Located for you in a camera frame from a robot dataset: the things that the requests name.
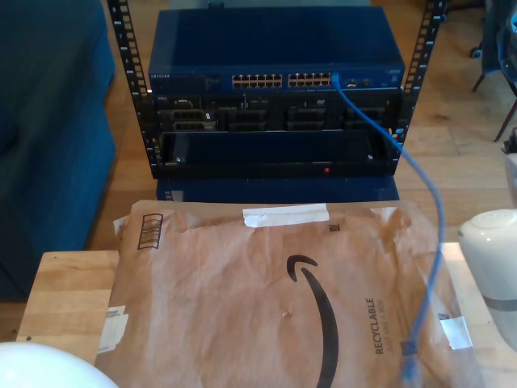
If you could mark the white tape strip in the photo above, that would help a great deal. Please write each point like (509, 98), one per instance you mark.
(287, 215)

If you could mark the torn white label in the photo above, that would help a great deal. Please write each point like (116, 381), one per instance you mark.
(456, 331)

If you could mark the blue sofa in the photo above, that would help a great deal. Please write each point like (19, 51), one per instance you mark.
(48, 141)

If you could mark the black rack server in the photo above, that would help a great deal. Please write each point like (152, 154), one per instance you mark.
(278, 113)

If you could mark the dark wooden chair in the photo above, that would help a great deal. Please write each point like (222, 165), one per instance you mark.
(507, 117)

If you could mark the black office chair base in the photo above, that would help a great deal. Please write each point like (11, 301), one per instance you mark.
(476, 51)

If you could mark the blue grey garment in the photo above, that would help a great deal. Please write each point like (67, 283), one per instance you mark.
(498, 40)

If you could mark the black rack shelf tray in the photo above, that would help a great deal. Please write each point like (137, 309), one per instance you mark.
(274, 167)

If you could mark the blue network switch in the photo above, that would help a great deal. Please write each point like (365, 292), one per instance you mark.
(274, 44)

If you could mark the brown paper mailer bag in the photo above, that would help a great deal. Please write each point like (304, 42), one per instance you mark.
(250, 323)

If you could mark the black rack frame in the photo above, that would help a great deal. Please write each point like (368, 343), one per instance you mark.
(129, 52)

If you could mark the white shipping label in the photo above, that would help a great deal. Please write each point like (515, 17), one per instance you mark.
(113, 329)

